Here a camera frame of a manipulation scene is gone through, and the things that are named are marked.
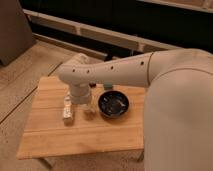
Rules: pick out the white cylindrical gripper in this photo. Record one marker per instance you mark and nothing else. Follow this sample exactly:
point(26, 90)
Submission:
point(80, 94)

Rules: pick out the dark ceramic bowl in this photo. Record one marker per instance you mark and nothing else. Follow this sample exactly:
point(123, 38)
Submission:
point(113, 104)

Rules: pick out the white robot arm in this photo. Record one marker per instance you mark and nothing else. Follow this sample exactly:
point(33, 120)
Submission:
point(178, 106)

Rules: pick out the black rectangular block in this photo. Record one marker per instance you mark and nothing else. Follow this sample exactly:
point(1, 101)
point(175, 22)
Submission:
point(92, 85)

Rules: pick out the white paper cup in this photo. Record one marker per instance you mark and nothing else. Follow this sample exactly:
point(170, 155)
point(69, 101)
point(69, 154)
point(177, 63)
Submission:
point(89, 109)

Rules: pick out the clear plastic bottle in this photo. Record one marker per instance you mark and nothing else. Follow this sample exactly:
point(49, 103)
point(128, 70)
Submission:
point(68, 114)

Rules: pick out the green sponge block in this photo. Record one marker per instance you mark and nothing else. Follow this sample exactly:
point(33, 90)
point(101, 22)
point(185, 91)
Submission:
point(107, 86)

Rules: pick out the wooden table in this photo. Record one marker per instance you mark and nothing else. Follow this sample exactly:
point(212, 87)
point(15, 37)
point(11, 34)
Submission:
point(46, 135)

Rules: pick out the grey cabinet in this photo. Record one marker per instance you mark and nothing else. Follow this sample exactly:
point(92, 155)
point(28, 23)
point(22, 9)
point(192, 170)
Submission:
point(16, 36)

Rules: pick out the black bracket on floor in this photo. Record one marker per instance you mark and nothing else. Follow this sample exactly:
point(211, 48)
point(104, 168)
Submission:
point(108, 57)

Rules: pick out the white shelf rail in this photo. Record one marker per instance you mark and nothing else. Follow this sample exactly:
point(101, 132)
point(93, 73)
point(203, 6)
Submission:
point(122, 40)

